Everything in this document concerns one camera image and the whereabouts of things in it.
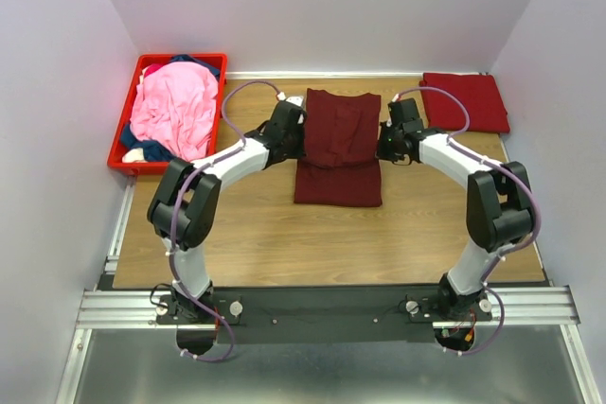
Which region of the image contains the maroon t shirt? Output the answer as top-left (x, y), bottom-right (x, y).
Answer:
top-left (294, 88), bottom-right (383, 208)

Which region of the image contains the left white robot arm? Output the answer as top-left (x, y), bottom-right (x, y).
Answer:
top-left (147, 96), bottom-right (307, 325)

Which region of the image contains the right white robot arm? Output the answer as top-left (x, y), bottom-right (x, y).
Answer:
top-left (377, 98), bottom-right (539, 321)

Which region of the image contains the folded red t shirt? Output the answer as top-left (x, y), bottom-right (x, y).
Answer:
top-left (419, 73), bottom-right (510, 133)

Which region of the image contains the pink t shirt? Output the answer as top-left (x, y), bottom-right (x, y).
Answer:
top-left (129, 61), bottom-right (219, 161)

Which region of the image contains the navy blue t shirt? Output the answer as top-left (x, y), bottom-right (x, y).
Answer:
top-left (120, 55), bottom-right (220, 163)

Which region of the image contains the white cloth in bin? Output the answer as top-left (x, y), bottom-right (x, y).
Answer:
top-left (122, 148), bottom-right (146, 164)

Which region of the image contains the red plastic bin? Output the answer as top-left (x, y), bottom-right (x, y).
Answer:
top-left (107, 52), bottom-right (228, 177)

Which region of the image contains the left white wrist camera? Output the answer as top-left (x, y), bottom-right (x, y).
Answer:
top-left (276, 92), bottom-right (305, 108)

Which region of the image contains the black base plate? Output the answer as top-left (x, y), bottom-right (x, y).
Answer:
top-left (153, 285), bottom-right (497, 344)

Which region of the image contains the aluminium frame rail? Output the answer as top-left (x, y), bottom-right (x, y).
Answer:
top-left (54, 181), bottom-right (593, 404)

